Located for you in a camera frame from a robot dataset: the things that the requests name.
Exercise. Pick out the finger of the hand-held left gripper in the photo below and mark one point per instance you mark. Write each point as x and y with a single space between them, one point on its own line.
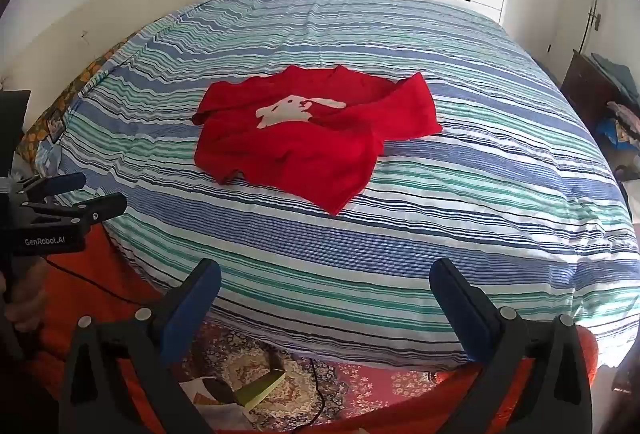
62 183
107 206

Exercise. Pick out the person's left hand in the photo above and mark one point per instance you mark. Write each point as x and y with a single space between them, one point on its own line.
31 301

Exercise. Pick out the white paper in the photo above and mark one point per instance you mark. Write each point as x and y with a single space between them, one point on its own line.
225 416

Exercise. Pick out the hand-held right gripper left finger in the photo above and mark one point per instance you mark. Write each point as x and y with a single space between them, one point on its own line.
192 309

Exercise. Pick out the orange fuzzy blanket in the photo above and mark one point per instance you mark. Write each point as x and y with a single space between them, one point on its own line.
110 274

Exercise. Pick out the pile of mixed clothes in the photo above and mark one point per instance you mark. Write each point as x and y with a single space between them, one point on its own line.
620 122

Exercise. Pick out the red sweater with white animal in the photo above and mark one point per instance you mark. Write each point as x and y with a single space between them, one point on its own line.
325 154

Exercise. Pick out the green box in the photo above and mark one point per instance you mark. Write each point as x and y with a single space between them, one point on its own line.
260 389

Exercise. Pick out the striped blue green bedsheet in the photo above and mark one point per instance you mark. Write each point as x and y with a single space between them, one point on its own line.
400 239

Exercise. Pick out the dark wooden dresser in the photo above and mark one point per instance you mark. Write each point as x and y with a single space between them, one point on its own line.
582 89

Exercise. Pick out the floral patterned mattress fabric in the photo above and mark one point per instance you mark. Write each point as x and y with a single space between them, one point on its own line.
75 89

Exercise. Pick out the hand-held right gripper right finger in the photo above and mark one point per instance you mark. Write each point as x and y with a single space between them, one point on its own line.
457 309

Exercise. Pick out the teal folded cloth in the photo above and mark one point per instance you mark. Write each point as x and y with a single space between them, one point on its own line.
617 74

